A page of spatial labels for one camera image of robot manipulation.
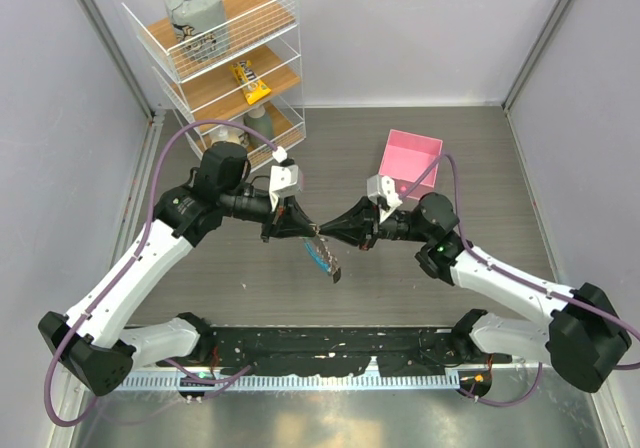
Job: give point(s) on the white wire shelf rack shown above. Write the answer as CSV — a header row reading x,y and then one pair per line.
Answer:
x,y
266,32

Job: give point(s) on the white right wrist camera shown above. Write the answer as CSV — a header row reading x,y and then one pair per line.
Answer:
x,y
381,191

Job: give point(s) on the green pump bottle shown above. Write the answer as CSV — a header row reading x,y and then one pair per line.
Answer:
x,y
259,120

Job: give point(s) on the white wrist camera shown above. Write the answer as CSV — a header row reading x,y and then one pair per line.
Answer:
x,y
286,178
381,191

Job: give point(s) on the blue key holder handle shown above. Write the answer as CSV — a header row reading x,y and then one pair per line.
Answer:
x,y
316,255

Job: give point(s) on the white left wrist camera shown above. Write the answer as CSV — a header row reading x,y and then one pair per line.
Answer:
x,y
286,178

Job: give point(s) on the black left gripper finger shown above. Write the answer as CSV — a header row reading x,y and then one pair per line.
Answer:
x,y
298,220
295,231

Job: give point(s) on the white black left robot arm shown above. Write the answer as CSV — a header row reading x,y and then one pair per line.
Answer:
x,y
92,338

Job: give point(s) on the pink open drawer box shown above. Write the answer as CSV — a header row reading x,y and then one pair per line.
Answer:
x,y
406,156

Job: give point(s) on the white slotted cable duct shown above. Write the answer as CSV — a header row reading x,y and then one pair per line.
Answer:
x,y
370,380

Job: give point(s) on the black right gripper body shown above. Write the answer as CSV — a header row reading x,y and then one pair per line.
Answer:
x,y
393,226

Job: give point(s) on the grey wrapped bundle top shelf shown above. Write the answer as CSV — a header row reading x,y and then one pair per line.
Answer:
x,y
200,27

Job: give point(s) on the cream lotion bottle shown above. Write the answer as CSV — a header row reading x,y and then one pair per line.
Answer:
x,y
226,134

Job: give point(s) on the yellow candy bag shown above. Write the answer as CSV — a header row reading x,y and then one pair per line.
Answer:
x,y
253,87

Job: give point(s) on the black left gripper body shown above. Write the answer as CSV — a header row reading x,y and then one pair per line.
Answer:
x,y
271,228

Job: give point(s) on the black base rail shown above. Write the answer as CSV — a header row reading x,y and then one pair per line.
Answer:
x,y
338,351

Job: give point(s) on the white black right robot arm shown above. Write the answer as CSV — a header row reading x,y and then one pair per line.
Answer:
x,y
574,330

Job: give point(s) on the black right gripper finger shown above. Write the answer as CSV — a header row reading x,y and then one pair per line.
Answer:
x,y
354,218
348,235

